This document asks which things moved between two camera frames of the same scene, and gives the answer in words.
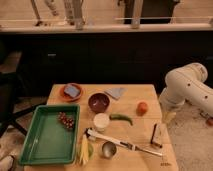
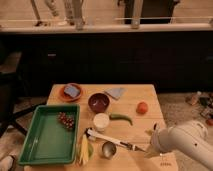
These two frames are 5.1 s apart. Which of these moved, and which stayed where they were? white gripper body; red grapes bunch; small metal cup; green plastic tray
Moved: white gripper body
Stayed: red grapes bunch; small metal cup; green plastic tray
